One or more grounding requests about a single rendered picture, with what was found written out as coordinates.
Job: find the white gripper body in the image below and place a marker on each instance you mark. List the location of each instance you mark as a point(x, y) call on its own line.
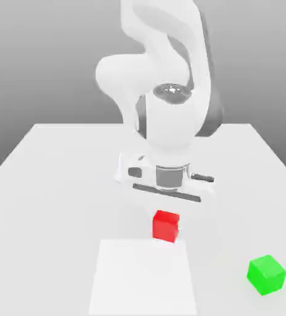
point(167, 193)

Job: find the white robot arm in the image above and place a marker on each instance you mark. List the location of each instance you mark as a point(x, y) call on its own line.
point(167, 123)

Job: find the small red cube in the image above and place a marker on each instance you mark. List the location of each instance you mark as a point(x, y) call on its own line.
point(164, 226)

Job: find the small green cube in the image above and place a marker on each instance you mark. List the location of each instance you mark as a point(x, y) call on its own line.
point(266, 275)

